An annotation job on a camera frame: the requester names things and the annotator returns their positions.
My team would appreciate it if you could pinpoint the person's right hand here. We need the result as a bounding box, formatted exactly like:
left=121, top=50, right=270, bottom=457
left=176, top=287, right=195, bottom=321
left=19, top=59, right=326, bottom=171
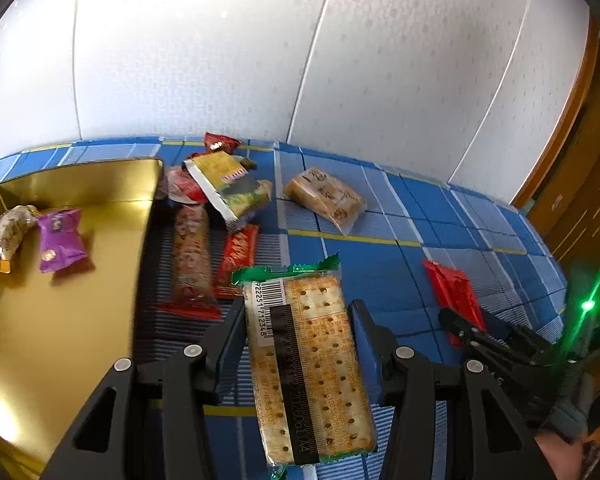
left=539, top=374, right=599, bottom=444

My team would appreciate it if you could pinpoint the wooden door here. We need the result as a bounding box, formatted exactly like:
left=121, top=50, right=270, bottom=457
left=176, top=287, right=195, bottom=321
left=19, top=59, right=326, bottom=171
left=511, top=12, right=600, bottom=321

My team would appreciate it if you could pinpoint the yellow green snack packet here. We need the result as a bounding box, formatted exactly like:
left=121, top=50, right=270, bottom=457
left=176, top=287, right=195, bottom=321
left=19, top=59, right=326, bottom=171
left=182, top=151, right=274, bottom=234

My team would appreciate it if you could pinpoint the blue plaid blanket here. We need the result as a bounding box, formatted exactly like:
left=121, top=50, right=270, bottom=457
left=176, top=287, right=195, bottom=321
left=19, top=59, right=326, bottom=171
left=0, top=135, right=573, bottom=480

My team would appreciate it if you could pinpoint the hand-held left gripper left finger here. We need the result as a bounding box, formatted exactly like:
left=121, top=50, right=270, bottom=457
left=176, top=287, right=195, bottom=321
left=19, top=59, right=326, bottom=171
left=42, top=302, right=246, bottom=480

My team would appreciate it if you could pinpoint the red white patterned snack packet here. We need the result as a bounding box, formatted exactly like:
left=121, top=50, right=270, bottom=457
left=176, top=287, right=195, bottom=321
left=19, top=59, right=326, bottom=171
left=164, top=166, right=207, bottom=204

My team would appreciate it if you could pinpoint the shiny red snack packet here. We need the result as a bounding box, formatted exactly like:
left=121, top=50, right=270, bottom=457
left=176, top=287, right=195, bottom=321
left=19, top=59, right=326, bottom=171
left=422, top=259, right=487, bottom=347

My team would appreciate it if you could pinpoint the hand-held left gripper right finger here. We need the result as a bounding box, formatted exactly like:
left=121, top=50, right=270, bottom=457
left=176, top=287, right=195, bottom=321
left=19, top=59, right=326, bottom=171
left=347, top=299, right=556, bottom=480

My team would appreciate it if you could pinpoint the long red biscuit packet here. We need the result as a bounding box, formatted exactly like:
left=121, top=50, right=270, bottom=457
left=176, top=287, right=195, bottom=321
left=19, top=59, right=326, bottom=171
left=159, top=204, right=222, bottom=319

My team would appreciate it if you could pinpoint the purple snack packet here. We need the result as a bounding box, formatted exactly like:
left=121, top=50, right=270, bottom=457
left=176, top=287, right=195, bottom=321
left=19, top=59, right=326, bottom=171
left=36, top=208, right=88, bottom=273

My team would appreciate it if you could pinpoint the dark red foil snack packet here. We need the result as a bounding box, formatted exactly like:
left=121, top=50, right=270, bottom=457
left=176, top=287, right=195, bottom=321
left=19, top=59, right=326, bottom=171
left=204, top=132, right=239, bottom=154

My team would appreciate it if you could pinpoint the clear brown cake packet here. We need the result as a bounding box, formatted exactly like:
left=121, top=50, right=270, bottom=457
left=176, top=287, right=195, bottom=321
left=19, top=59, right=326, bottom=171
left=283, top=168, right=368, bottom=234

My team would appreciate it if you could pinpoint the green-edged cracker packet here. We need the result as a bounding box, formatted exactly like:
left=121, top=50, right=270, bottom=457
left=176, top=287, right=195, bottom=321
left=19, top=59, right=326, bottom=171
left=230, top=252, right=378, bottom=478

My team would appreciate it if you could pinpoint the person's right forearm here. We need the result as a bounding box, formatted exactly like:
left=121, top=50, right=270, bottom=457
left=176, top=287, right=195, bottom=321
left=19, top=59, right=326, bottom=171
left=532, top=430, right=600, bottom=480

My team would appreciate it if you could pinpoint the gold tin box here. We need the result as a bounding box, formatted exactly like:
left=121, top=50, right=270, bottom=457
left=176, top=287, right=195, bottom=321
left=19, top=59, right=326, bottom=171
left=0, top=156, right=165, bottom=480

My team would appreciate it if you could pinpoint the clear nut bar packet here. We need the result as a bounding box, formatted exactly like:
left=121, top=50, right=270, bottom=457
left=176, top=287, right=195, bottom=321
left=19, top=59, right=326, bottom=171
left=0, top=205, right=40, bottom=274

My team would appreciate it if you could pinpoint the red chocolate bar packet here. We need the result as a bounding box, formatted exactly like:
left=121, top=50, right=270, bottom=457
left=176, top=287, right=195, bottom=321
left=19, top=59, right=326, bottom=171
left=214, top=224, right=260, bottom=299

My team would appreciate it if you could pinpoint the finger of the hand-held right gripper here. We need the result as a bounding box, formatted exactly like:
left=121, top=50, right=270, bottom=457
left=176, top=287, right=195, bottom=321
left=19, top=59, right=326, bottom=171
left=438, top=307, right=541, bottom=426
left=502, top=321, right=566, bottom=367

